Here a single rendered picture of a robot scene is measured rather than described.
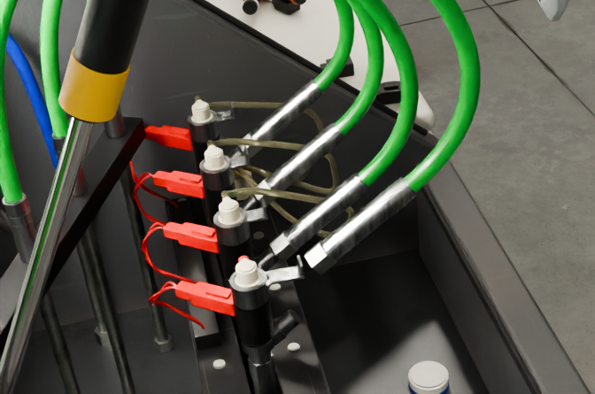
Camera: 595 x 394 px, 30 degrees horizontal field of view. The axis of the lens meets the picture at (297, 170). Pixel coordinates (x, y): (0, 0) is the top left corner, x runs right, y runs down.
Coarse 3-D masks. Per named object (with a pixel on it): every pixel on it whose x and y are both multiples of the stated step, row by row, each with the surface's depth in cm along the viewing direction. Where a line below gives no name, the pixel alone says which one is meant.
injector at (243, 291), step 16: (240, 288) 82; (256, 288) 82; (240, 304) 83; (256, 304) 83; (240, 320) 84; (256, 320) 84; (272, 320) 86; (288, 320) 86; (240, 336) 86; (256, 336) 85; (272, 336) 86; (256, 352) 86; (256, 368) 87; (272, 368) 88; (256, 384) 89; (272, 384) 89
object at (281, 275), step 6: (276, 270) 84; (282, 270) 84; (288, 270) 84; (294, 270) 84; (270, 276) 84; (276, 276) 84; (282, 276) 84; (288, 276) 84; (294, 276) 83; (300, 276) 83; (270, 282) 83; (276, 282) 83
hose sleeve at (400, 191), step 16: (384, 192) 81; (400, 192) 81; (416, 192) 81; (368, 208) 82; (384, 208) 81; (400, 208) 82; (352, 224) 82; (368, 224) 81; (336, 240) 82; (352, 240) 82; (336, 256) 82
